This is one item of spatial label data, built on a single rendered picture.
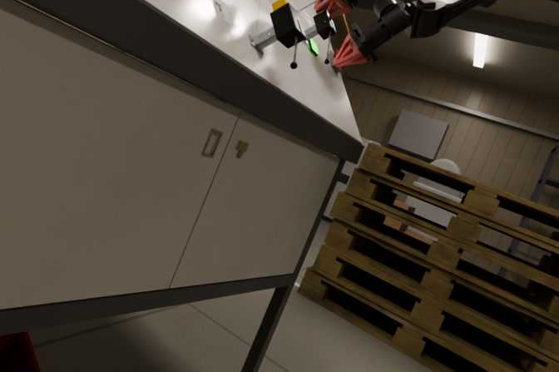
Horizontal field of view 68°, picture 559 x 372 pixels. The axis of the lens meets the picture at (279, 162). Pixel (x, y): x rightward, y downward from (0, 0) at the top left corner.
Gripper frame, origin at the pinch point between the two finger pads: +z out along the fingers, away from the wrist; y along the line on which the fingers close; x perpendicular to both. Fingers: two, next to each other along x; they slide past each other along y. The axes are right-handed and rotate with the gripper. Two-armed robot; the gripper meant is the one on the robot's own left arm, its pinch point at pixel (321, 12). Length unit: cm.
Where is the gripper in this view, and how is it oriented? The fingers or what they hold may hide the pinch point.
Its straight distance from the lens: 121.1
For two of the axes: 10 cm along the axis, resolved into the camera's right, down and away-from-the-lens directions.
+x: 5.2, 6.7, -5.3
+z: -6.9, 6.9, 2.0
